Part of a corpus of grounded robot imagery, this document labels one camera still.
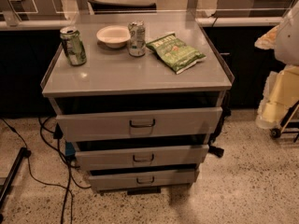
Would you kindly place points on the grey drawer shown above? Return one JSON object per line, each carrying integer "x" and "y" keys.
{"x": 141, "y": 157}
{"x": 143, "y": 179}
{"x": 137, "y": 124}

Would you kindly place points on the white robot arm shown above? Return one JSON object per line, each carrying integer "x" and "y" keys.
{"x": 281, "y": 89}

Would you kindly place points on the grey drawer cabinet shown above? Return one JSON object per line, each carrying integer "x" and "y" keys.
{"x": 114, "y": 81}

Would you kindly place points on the grey top drawer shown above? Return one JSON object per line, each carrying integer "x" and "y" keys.
{"x": 137, "y": 124}

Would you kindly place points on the grey bottom drawer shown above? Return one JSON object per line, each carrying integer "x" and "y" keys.
{"x": 143, "y": 179}

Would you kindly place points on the green chip bag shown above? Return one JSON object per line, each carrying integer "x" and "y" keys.
{"x": 175, "y": 53}

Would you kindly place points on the silver green soda can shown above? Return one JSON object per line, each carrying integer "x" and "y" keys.
{"x": 137, "y": 44}

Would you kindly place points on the white bowl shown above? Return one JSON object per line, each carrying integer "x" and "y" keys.
{"x": 114, "y": 36}

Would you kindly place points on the blue box behind cabinet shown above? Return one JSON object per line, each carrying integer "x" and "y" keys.
{"x": 69, "y": 150}

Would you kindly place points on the green soda can left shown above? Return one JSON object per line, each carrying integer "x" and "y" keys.
{"x": 73, "y": 46}

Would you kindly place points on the black stand base left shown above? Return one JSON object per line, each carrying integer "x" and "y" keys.
{"x": 5, "y": 186}

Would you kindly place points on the wheeled cart base right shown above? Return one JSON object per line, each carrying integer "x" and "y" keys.
{"x": 289, "y": 124}

